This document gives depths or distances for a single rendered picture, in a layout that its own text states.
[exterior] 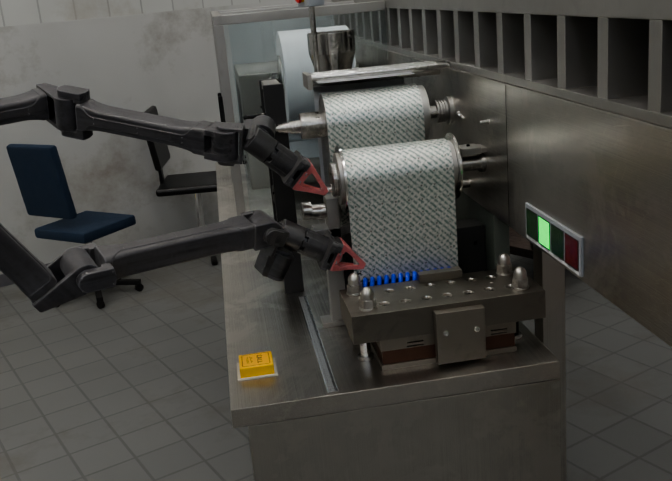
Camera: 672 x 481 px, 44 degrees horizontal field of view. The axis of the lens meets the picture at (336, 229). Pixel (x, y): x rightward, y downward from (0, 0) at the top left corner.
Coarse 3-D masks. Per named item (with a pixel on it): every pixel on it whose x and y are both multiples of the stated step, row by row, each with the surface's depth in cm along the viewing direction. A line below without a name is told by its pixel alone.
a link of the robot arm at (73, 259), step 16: (0, 224) 140; (0, 240) 140; (16, 240) 143; (0, 256) 141; (16, 256) 142; (32, 256) 146; (64, 256) 153; (80, 256) 152; (16, 272) 144; (32, 272) 145; (48, 272) 147; (64, 272) 152; (80, 272) 149; (32, 288) 146; (48, 288) 148; (64, 288) 149; (32, 304) 147; (48, 304) 148
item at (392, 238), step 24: (360, 216) 178; (384, 216) 179; (408, 216) 180; (432, 216) 181; (360, 240) 180; (384, 240) 181; (408, 240) 181; (432, 240) 182; (456, 240) 183; (384, 264) 182; (408, 264) 183; (432, 264) 184; (456, 264) 185
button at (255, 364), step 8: (264, 352) 176; (240, 360) 173; (248, 360) 173; (256, 360) 172; (264, 360) 172; (272, 360) 172; (240, 368) 169; (248, 368) 169; (256, 368) 170; (264, 368) 170; (272, 368) 170; (248, 376) 170
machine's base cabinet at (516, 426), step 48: (528, 384) 166; (288, 432) 161; (336, 432) 162; (384, 432) 164; (432, 432) 165; (480, 432) 167; (528, 432) 169; (288, 480) 163; (336, 480) 165; (384, 480) 167; (432, 480) 168; (480, 480) 170; (528, 480) 172
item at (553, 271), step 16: (544, 256) 202; (544, 272) 203; (560, 272) 204; (544, 288) 204; (560, 288) 205; (560, 304) 206; (544, 320) 207; (560, 320) 207; (544, 336) 208; (560, 336) 209; (560, 352) 210; (560, 368) 211; (560, 384) 212; (560, 400) 214
